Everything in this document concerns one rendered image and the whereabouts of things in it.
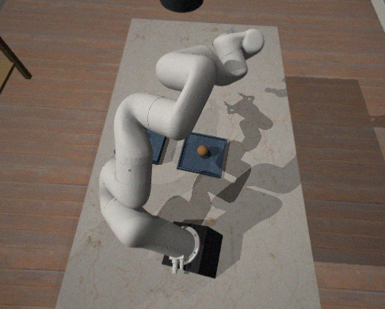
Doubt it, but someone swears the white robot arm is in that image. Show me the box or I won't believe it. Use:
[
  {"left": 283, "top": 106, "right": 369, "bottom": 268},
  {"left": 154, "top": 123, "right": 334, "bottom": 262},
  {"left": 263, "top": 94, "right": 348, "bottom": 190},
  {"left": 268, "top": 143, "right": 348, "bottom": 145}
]
[{"left": 100, "top": 26, "right": 265, "bottom": 274}]

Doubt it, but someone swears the blue square tray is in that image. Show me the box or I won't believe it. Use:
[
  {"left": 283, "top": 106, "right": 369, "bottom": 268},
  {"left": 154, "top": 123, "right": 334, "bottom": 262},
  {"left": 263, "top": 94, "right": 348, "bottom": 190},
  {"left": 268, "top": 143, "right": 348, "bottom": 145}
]
[{"left": 177, "top": 132, "right": 227, "bottom": 178}]

